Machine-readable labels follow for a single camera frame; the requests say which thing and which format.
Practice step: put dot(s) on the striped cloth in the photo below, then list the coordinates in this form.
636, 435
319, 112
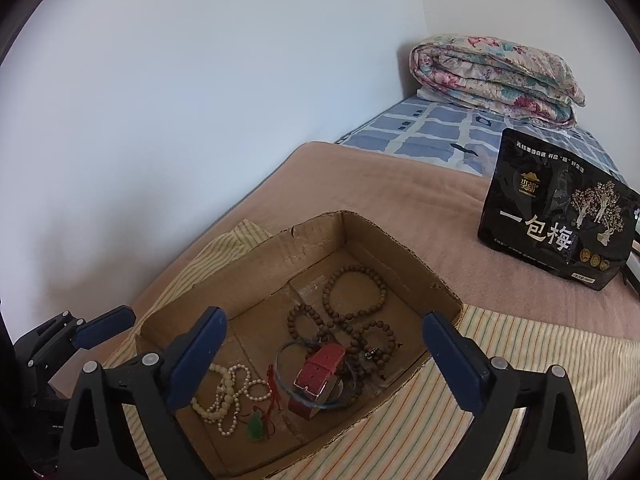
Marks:
525, 360

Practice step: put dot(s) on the pink blanket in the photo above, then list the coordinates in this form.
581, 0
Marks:
400, 200

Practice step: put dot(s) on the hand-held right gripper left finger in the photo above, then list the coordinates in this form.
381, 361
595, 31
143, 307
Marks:
197, 355

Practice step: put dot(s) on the blue patterned bed sheet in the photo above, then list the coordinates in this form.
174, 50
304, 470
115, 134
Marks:
430, 130

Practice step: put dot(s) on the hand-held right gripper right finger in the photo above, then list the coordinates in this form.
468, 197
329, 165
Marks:
450, 355

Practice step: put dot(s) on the folded floral quilt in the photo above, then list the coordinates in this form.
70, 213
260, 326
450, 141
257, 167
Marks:
490, 80

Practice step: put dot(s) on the thin blue bangle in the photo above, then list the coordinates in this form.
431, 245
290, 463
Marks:
278, 367

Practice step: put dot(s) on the cardboard box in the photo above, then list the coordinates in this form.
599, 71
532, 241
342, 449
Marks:
370, 255

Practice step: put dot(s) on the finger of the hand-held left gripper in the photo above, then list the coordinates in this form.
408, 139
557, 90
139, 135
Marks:
105, 325
50, 332

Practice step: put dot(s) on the black snack bag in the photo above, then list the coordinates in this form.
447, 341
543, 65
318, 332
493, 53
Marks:
540, 230

